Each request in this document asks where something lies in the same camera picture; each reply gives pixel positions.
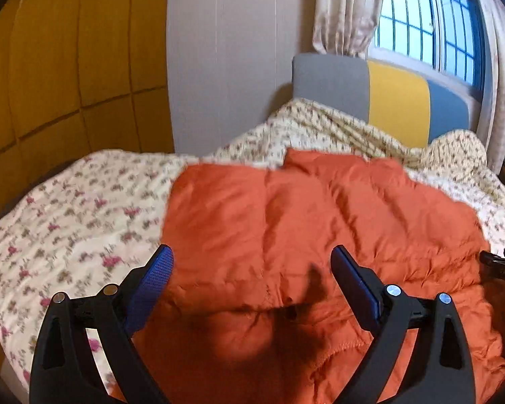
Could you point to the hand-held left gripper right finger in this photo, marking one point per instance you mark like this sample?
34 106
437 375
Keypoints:
355 286

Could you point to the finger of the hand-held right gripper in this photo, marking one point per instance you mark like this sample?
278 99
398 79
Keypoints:
498 261

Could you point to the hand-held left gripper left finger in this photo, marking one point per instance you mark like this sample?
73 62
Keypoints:
151 286

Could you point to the orange down jacket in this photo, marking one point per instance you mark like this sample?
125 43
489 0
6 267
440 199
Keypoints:
256 219

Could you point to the floral quilt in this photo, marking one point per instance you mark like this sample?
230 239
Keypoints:
75 219

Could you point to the grey yellow blue headboard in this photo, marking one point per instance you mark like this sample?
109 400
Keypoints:
397 92

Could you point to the yellow wooden wardrobe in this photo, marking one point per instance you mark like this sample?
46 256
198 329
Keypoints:
67 50

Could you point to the barred window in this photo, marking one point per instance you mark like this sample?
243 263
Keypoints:
408 8

